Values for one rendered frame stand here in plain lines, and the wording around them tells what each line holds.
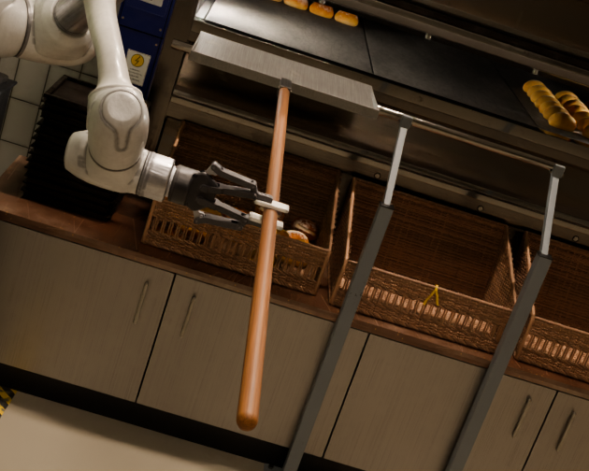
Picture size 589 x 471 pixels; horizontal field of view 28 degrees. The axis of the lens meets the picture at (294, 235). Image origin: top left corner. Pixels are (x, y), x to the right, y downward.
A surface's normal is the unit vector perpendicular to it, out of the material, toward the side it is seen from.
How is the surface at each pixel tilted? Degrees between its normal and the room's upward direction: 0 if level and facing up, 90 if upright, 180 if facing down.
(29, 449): 0
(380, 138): 70
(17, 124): 90
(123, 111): 55
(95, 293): 90
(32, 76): 90
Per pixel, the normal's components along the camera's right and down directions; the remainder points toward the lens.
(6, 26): 0.55, 0.35
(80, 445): 0.31, -0.89
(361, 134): 0.09, 0.00
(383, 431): -0.02, 0.33
